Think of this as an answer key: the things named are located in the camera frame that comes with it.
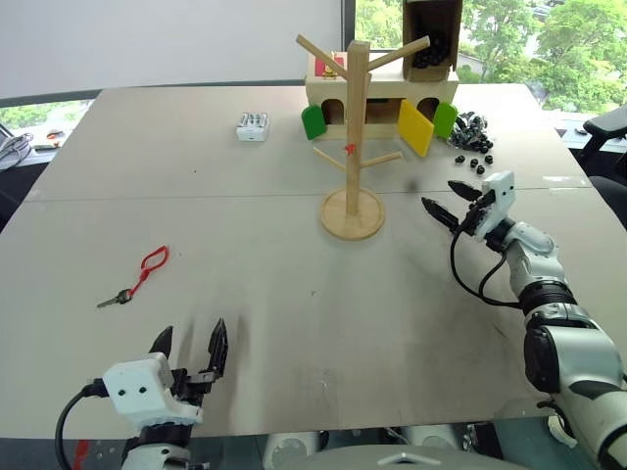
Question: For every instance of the bag of black beads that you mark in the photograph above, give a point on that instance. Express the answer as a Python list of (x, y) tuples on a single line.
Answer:
[(470, 129)]

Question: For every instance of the silver key with red loop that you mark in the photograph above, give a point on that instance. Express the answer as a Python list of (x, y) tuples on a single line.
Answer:
[(142, 281)]

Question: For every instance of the yellow square door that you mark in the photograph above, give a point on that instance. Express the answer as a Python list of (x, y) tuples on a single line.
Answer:
[(415, 128)]

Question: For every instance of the wooden hanger tree stand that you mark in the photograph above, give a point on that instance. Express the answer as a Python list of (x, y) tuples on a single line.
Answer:
[(353, 196)]

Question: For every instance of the small white battery box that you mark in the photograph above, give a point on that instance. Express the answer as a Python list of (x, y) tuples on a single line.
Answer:
[(252, 128)]

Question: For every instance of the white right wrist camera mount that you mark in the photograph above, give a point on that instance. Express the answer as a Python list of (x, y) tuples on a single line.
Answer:
[(497, 196)]

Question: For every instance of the black beads in cardboard box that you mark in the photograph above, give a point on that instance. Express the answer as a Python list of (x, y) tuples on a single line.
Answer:
[(431, 54)]

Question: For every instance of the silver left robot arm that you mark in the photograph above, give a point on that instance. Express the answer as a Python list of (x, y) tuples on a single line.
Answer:
[(147, 453)]

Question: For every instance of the dark green arched door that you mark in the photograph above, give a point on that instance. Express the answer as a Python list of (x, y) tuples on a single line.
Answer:
[(313, 122)]

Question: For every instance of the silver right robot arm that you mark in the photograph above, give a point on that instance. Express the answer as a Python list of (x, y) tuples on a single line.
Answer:
[(573, 352)]

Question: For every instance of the wooden toy house box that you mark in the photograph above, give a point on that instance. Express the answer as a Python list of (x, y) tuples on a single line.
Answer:
[(382, 93)]

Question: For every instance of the red and yellow toy blocks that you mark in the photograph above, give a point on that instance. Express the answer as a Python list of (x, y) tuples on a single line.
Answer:
[(323, 68)]

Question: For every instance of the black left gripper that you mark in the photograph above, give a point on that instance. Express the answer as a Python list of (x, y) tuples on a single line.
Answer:
[(188, 384)]

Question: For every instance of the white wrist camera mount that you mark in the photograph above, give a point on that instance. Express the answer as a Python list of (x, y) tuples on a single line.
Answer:
[(142, 377), (497, 196)]

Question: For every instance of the grey robot torso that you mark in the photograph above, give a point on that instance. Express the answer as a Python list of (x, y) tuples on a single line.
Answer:
[(343, 460)]

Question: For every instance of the light green arched door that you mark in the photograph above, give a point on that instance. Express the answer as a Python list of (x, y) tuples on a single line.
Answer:
[(445, 120)]

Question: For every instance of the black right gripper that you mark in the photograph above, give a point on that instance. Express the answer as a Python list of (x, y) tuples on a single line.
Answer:
[(472, 220)]

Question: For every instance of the white roller blind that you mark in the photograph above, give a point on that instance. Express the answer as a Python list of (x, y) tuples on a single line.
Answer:
[(147, 39)]

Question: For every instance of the black office chair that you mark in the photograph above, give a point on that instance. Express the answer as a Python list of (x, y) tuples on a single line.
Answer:
[(607, 147)]

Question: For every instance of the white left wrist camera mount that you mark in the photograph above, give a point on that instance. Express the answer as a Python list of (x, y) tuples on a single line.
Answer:
[(142, 377)]

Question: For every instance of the brown cardboard box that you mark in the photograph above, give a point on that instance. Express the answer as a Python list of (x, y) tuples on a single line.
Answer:
[(453, 29)]

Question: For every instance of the white round robot part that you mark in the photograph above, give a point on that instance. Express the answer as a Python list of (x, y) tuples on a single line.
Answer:
[(431, 436), (289, 448)]

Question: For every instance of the orange tool on side desk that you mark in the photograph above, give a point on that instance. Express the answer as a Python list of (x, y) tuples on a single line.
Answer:
[(53, 139)]

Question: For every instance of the small red clip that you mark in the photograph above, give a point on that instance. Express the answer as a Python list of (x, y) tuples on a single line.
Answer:
[(350, 148)]

